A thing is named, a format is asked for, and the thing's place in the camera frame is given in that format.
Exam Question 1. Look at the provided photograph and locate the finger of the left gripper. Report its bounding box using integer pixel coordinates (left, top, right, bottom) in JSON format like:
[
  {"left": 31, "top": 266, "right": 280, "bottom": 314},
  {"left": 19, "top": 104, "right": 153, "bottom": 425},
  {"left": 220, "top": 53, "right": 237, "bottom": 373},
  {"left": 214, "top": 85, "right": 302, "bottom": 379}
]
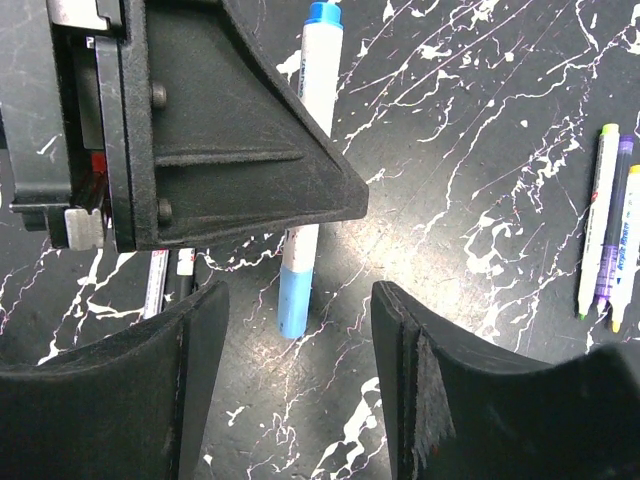
[{"left": 95, "top": 1, "right": 369, "bottom": 252}]

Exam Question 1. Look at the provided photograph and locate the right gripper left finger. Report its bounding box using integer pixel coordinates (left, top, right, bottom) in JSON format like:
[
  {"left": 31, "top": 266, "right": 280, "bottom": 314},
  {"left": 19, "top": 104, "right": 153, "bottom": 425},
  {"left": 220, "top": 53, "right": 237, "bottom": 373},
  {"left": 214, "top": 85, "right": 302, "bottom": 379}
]
[{"left": 1, "top": 282, "right": 230, "bottom": 479}]

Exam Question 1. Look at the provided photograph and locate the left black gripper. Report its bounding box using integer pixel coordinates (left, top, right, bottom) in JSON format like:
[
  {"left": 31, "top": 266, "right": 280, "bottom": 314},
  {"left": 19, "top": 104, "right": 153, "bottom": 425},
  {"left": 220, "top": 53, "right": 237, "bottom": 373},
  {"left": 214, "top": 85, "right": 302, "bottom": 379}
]
[{"left": 1, "top": 1, "right": 124, "bottom": 250}]

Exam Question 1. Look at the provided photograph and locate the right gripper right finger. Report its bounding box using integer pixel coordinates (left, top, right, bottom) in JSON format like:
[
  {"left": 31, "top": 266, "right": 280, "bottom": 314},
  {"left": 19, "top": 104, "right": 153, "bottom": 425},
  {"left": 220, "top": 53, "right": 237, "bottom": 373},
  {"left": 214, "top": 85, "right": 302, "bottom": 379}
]
[{"left": 371, "top": 281, "right": 639, "bottom": 479}]

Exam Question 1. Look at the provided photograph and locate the white pen light-blue cap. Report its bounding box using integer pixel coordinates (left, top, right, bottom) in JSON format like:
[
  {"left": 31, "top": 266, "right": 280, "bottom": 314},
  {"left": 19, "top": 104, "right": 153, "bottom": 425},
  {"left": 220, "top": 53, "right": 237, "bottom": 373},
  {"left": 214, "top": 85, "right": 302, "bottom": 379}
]
[{"left": 277, "top": 0, "right": 346, "bottom": 341}]

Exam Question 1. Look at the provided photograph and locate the white pen yellow cap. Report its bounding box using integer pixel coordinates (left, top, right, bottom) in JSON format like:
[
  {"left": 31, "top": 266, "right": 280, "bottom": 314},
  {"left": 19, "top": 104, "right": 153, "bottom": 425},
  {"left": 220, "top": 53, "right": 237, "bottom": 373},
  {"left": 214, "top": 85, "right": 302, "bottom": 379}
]
[{"left": 610, "top": 165, "right": 639, "bottom": 333}]

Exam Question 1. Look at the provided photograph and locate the white pen green cap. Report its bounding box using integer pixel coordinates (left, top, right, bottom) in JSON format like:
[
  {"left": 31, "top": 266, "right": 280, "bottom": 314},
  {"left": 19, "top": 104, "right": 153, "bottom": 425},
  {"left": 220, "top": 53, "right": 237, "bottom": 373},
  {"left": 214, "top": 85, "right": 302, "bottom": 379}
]
[{"left": 578, "top": 123, "right": 620, "bottom": 320}]

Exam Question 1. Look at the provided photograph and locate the white pen black cap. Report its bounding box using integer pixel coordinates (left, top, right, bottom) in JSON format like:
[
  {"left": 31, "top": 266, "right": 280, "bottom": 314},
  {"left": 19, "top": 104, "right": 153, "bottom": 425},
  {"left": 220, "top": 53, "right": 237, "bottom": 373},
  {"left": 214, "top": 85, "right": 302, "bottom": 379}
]
[{"left": 142, "top": 249, "right": 169, "bottom": 319}]

